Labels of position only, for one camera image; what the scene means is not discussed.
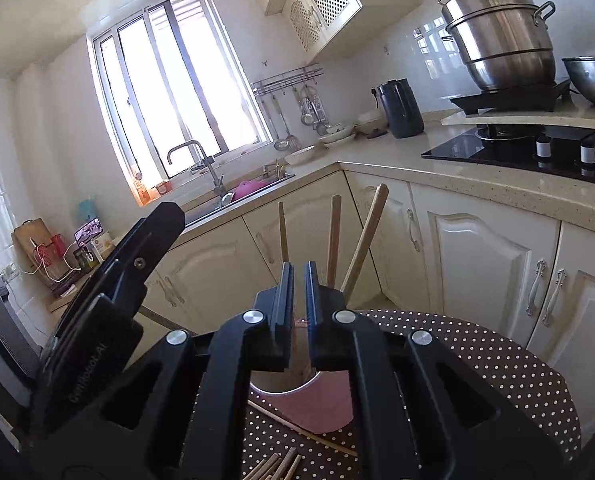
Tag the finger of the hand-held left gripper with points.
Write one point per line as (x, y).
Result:
(142, 255)

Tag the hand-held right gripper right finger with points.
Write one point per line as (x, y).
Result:
(311, 310)

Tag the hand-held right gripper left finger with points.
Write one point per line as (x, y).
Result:
(286, 310)

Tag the single wooden chopstick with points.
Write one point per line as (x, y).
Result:
(302, 429)
(365, 240)
(282, 230)
(333, 240)

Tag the pink cup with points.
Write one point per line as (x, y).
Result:
(322, 405)

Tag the bunch of wooden chopsticks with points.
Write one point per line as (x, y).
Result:
(272, 467)

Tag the glass jar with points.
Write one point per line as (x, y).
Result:
(85, 259)

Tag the smartphone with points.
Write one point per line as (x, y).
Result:
(88, 230)

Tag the orange bottle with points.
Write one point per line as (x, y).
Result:
(141, 192)

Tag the blue bottle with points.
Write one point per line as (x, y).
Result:
(87, 212)

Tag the small orange jar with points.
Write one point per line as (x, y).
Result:
(162, 187)

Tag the stainless steel sink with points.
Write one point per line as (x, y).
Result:
(212, 210)

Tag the red object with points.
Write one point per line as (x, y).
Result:
(57, 252)

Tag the metal sink faucet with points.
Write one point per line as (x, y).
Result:
(212, 175)

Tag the wooden cutting board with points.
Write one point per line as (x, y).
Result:
(25, 240)

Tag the red basin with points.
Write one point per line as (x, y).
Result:
(247, 190)

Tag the small metal sink tap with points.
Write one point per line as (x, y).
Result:
(273, 170)

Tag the hanging metal ladle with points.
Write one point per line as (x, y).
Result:
(281, 144)

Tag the hanging metal spatula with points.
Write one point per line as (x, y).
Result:
(291, 141)

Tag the kitchen window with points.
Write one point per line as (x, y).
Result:
(177, 85)

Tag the cream lower kitchen cabinets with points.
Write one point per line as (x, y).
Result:
(487, 250)

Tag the hanging metal strainer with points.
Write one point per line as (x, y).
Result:
(307, 117)

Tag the hanging metal utensil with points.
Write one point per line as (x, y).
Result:
(320, 110)

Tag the black glass gas hob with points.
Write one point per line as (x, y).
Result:
(457, 152)

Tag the black electric kettle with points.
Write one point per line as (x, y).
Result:
(400, 110)

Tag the black induction cooker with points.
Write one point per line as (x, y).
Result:
(502, 100)

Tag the beige stone slab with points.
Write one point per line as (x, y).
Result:
(527, 120)

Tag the cream lattice door cabinet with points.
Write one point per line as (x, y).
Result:
(377, 10)

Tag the stainless steel steamer pot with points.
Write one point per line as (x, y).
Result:
(502, 35)

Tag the metal wall utensil rack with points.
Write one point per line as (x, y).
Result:
(287, 80)

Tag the white wall socket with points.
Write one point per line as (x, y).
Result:
(375, 91)

